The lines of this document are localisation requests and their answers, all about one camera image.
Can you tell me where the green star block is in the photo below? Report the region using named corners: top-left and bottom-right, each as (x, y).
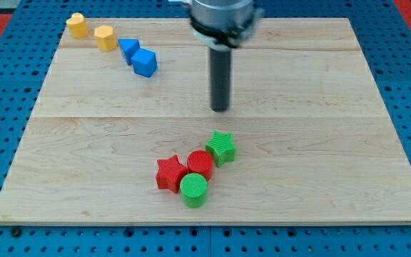
top-left (205, 131), bottom-right (236, 167)

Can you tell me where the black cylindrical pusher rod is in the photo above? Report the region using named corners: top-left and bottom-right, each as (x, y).
top-left (209, 49), bottom-right (232, 112)

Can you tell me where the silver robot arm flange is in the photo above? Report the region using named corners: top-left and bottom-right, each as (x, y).
top-left (174, 0), bottom-right (265, 51)

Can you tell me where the red star block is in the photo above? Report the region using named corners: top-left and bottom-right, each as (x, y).
top-left (156, 155), bottom-right (188, 193)

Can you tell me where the red cylinder block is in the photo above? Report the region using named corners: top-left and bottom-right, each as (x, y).
top-left (187, 150), bottom-right (213, 181)

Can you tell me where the green cylinder block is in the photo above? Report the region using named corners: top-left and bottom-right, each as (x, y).
top-left (180, 173), bottom-right (208, 208)

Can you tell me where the blue cube block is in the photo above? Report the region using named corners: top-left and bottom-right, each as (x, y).
top-left (131, 48), bottom-right (158, 78)

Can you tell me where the light wooden board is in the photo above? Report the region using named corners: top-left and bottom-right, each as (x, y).
top-left (0, 18), bottom-right (411, 226)

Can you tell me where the blue triangle block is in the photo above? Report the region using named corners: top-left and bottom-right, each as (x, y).
top-left (118, 39), bottom-right (140, 66)

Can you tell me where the yellow hexagon block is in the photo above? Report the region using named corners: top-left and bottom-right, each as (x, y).
top-left (94, 25), bottom-right (117, 51)

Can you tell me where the yellow heart block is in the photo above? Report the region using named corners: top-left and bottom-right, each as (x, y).
top-left (66, 12), bottom-right (89, 39)

